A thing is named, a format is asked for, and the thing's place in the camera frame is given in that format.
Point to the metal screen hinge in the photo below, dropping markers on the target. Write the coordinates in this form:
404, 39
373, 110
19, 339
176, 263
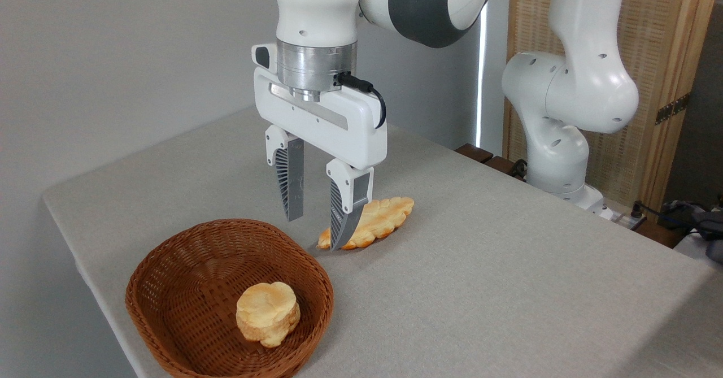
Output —
672, 108

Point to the long golden bread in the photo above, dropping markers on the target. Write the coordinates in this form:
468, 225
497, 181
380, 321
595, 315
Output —
384, 217

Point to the dark wooden slat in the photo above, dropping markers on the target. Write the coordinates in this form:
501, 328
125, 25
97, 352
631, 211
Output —
473, 152
500, 165

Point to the white power strip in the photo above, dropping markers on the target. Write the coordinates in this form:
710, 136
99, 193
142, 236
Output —
618, 217

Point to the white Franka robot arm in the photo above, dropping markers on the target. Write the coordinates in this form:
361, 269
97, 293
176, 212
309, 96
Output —
587, 78

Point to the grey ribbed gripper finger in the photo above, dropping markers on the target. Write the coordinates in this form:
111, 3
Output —
291, 180
342, 214

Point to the brown wicker basket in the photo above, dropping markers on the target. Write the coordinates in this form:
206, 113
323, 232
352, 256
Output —
186, 276

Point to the round golden bread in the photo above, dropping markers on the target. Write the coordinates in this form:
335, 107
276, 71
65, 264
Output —
265, 310

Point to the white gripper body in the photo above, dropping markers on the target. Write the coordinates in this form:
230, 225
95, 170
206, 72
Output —
344, 126

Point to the wooden rattan folding screen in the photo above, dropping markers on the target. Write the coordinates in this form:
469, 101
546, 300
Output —
655, 27

